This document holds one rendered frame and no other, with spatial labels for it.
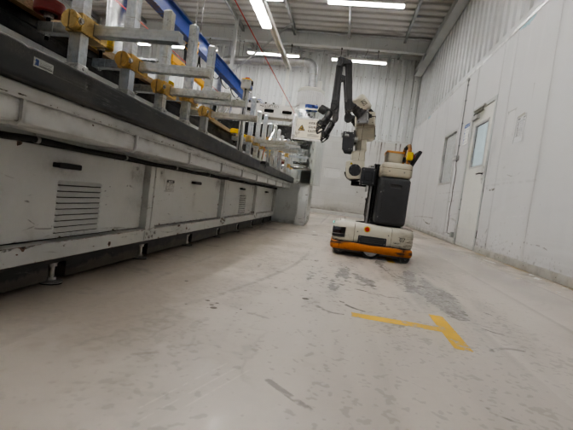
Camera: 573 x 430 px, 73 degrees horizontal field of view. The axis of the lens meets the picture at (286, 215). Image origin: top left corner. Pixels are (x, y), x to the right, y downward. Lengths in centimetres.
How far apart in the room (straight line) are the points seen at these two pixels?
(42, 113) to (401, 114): 1177
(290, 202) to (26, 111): 506
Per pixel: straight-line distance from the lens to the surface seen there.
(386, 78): 1275
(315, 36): 1184
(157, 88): 169
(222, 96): 165
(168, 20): 179
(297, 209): 583
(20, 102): 116
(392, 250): 327
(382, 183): 328
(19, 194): 150
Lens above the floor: 44
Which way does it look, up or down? 3 degrees down
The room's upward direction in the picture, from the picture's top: 7 degrees clockwise
